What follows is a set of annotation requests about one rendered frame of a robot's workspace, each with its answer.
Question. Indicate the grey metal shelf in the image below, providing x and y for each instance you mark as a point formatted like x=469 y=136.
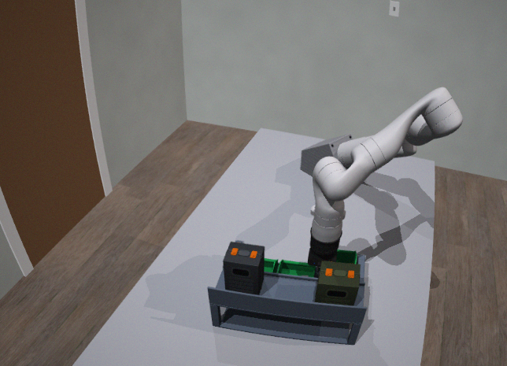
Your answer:
x=317 y=322

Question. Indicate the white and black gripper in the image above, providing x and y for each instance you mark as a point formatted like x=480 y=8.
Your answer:
x=324 y=243

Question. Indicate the green bin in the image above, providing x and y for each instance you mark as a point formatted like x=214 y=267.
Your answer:
x=296 y=268
x=271 y=265
x=346 y=256

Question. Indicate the dark green case with orange latches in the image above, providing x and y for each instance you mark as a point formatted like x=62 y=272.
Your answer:
x=338 y=283

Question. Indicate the black tool case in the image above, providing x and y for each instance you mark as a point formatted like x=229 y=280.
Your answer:
x=243 y=268

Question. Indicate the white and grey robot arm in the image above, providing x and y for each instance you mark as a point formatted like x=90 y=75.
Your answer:
x=332 y=183

